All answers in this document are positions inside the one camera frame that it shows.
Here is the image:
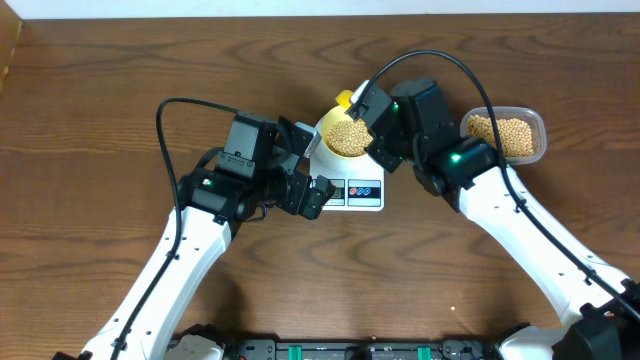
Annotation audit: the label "soybeans in yellow bowl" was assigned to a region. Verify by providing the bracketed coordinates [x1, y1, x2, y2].
[326, 120, 373, 157]

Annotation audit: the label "right black cable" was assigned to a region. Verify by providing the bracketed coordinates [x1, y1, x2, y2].
[347, 49, 640, 324]

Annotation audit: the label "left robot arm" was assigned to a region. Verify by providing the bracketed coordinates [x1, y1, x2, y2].
[79, 112, 335, 359]

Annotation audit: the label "black cable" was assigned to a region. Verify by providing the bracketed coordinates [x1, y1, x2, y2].
[347, 49, 640, 324]
[107, 97, 241, 360]

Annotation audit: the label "white digital kitchen scale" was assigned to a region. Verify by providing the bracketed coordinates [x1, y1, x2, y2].
[310, 116, 385, 212]

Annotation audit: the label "yellow measuring scoop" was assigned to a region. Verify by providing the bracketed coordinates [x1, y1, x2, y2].
[335, 90, 353, 110]

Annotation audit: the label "left black cable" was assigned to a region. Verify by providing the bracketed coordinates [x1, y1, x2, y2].
[107, 97, 241, 360]

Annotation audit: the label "clear plastic container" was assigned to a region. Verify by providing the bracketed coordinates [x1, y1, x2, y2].
[460, 106, 547, 165]

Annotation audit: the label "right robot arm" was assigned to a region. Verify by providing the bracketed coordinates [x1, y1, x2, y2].
[336, 78, 639, 359]

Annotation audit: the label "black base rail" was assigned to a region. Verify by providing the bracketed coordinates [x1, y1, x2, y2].
[164, 337, 501, 360]

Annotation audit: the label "pile of soybeans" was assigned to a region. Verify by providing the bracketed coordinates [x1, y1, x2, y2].
[466, 115, 534, 157]

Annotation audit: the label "yellow bowl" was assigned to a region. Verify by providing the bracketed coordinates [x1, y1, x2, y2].
[321, 105, 354, 154]

